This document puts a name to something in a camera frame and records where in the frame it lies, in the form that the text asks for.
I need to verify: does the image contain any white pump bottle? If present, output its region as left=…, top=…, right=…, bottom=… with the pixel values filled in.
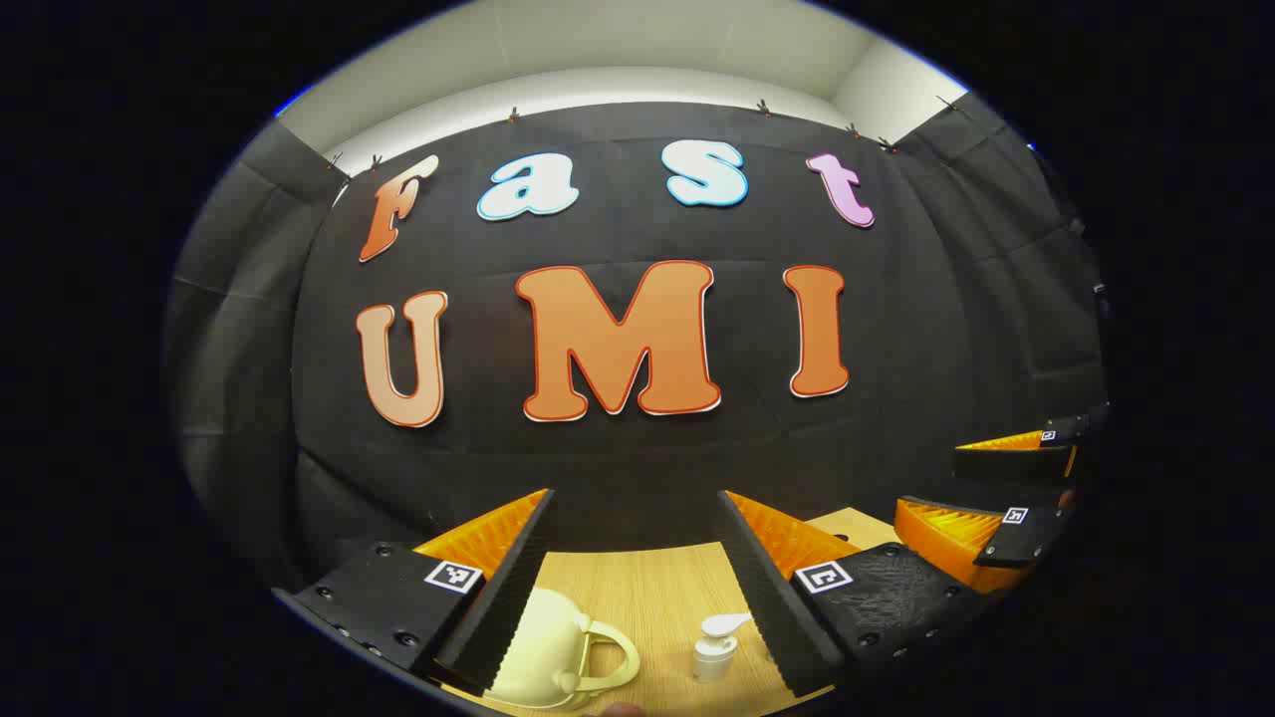
left=691, top=611, right=755, bottom=685

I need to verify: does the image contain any black backdrop cloth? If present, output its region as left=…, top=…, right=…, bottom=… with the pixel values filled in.
left=164, top=100, right=1112, bottom=598

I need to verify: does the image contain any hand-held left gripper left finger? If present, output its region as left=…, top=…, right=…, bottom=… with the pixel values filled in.
left=274, top=488, right=556, bottom=697

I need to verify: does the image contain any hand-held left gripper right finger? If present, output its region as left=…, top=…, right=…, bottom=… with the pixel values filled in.
left=717, top=489, right=997, bottom=699

